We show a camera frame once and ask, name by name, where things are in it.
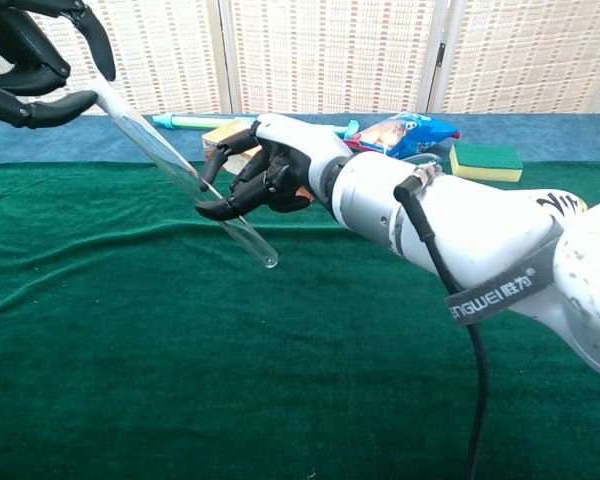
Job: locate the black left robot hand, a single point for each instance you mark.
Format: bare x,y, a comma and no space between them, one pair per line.
20,45

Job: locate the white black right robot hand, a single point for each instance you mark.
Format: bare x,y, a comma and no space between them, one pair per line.
285,160

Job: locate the transparent glass test tube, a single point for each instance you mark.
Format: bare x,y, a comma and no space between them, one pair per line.
180,172

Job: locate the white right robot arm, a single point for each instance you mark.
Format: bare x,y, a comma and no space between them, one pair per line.
480,225

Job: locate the orange cardboard carton box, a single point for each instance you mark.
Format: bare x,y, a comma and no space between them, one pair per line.
225,135

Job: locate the teal green toy water pump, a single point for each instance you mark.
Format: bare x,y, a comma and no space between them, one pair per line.
195,120

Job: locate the blue velvet cloth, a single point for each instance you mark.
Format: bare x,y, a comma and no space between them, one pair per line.
55,142

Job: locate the woven folding screen panel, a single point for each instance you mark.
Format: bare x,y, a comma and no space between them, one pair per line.
165,55
530,55
330,55

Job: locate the blue snack bag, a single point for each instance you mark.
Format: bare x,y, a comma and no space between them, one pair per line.
405,137

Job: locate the black screen hinge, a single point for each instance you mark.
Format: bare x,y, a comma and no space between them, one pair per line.
441,54

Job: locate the green yellow scouring sponge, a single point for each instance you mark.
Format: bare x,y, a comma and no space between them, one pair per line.
487,162

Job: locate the dark green velvet cloth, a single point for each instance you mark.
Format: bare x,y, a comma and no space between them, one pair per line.
180,350

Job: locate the orange drink plastic bottle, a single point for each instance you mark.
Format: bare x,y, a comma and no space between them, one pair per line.
562,202

